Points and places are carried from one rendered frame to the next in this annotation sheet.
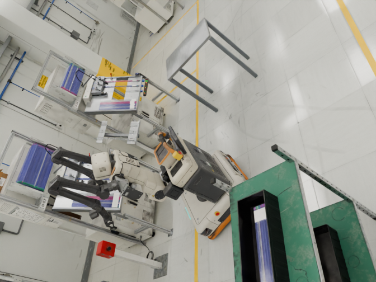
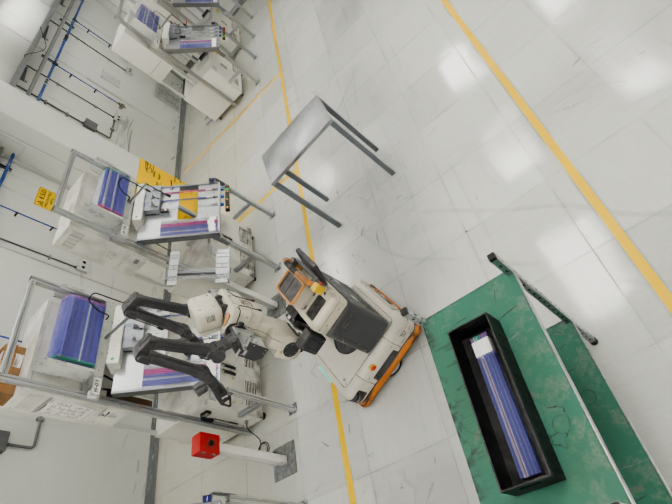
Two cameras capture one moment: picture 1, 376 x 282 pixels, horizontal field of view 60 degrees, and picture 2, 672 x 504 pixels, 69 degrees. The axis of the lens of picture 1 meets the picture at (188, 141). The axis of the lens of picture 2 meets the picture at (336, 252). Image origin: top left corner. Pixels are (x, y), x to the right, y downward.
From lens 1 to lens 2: 0.50 m
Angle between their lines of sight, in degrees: 11
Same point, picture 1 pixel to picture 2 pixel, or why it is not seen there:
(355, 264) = (590, 400)
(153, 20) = (213, 101)
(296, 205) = (529, 327)
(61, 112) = (98, 243)
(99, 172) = (206, 324)
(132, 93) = (209, 208)
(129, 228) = (230, 410)
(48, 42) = (55, 138)
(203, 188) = (354, 333)
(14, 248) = (29, 471)
